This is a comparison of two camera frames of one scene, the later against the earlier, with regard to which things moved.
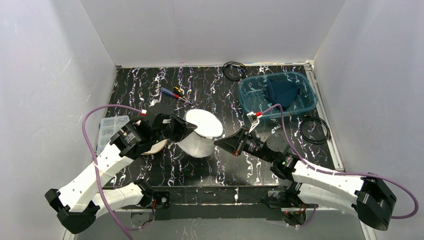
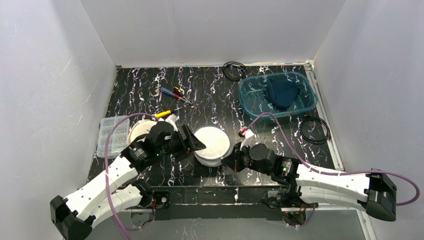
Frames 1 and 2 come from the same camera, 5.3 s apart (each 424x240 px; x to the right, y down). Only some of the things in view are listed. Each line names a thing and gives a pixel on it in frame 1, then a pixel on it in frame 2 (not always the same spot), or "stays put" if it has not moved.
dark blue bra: x=284 y=93 stays put
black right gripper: x=240 y=146 → x=236 y=160
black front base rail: x=223 y=203 stays put
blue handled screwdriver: x=170 y=92 stays put
